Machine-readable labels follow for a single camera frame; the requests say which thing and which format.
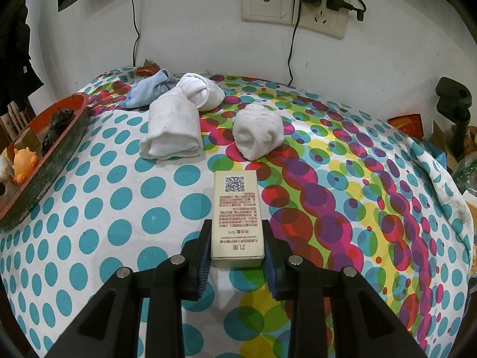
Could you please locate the red packet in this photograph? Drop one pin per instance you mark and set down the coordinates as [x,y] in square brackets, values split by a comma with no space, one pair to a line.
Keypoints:
[406,125]

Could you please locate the orange rubber toy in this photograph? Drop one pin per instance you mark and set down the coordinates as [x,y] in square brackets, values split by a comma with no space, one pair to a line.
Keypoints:
[24,162]

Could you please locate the wooden chair back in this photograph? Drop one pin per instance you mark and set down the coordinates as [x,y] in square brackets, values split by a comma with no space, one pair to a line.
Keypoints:
[13,119]

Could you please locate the black clamp stand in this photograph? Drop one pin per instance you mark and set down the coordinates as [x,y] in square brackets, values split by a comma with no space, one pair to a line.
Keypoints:
[454,100]

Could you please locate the white round-hole wall plate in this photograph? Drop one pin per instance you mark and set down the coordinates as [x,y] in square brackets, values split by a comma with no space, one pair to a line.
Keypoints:
[266,0]

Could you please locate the fuzzy white sock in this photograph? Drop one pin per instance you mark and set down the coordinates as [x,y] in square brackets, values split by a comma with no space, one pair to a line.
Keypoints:
[259,132]

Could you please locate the cardboard box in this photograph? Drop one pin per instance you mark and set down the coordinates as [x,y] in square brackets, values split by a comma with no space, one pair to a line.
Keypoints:
[441,134]

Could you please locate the red round tray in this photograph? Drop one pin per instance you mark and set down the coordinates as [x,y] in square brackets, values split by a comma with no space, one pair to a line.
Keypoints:
[41,167]

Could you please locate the large stuffed plastic bag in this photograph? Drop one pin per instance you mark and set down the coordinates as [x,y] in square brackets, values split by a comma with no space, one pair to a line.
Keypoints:
[467,171]

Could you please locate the dark hanging cloth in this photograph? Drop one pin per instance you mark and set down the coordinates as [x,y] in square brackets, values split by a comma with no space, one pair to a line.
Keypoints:
[15,44]

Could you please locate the white towel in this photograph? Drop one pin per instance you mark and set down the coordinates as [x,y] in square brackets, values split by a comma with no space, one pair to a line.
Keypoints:
[171,130]

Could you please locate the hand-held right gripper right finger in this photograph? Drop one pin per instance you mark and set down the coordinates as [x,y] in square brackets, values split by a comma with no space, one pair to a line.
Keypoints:
[272,279]

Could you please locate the black plastic bag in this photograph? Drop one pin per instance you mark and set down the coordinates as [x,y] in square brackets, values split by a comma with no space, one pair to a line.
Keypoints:
[57,123]

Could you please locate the blue sock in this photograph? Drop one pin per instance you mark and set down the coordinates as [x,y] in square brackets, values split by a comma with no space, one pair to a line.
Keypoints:
[149,89]

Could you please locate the white power outlet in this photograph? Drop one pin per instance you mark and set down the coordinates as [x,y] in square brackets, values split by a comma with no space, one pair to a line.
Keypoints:
[324,18]

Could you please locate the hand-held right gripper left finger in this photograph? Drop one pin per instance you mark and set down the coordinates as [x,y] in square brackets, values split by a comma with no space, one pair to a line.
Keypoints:
[203,276]

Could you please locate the red candy wrapper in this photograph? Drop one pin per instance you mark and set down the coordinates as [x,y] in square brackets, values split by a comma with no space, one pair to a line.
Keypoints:
[145,69]

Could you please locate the yellow carton box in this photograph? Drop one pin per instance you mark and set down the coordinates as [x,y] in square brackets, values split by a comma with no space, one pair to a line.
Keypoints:
[236,216]

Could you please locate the smooth white sock ball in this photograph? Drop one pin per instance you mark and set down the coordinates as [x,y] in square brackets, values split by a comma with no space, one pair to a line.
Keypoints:
[201,89]

